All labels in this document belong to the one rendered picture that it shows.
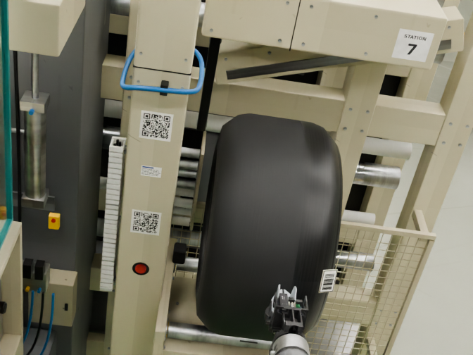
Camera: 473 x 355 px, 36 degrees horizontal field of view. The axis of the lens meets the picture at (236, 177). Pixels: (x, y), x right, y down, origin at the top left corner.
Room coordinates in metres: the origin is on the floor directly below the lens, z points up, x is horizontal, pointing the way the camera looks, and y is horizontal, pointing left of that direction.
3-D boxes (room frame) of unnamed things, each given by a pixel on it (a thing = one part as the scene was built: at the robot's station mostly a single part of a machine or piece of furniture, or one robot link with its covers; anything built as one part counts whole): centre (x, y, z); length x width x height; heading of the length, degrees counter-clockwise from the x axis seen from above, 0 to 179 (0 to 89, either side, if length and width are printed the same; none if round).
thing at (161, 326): (1.56, 0.14, 0.90); 0.40 x 0.03 x 0.10; 5
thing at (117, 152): (1.49, 0.30, 1.19); 0.05 x 0.04 x 0.48; 5
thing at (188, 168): (1.93, 0.21, 1.05); 0.20 x 0.15 x 0.30; 95
